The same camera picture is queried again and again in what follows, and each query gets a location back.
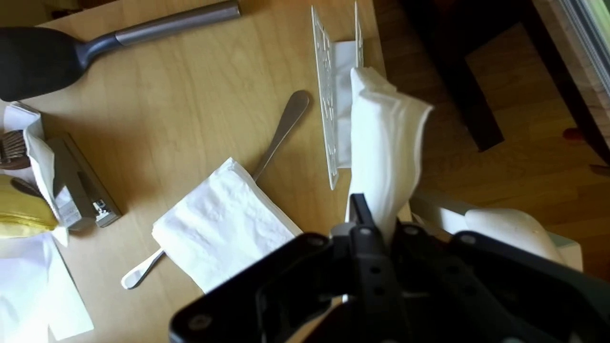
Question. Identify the metal spoon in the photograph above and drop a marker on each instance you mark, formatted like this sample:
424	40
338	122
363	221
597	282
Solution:
292	115

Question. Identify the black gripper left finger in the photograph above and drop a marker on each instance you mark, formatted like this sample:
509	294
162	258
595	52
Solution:
305	292

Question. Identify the white textured towel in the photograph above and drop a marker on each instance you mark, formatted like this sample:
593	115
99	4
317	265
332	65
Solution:
507	229

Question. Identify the white napkin stack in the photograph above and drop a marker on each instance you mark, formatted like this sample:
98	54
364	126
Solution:
221	221

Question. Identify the white paper sheet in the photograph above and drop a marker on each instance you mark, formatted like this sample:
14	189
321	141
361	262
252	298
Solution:
31	292

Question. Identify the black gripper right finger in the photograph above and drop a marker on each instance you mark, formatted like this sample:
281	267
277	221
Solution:
502	292

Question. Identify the white napkins bunch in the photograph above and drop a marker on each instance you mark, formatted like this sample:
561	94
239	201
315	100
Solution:
387	140

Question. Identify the white perforated napkin holder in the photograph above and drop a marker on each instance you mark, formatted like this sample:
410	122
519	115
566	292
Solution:
324	96

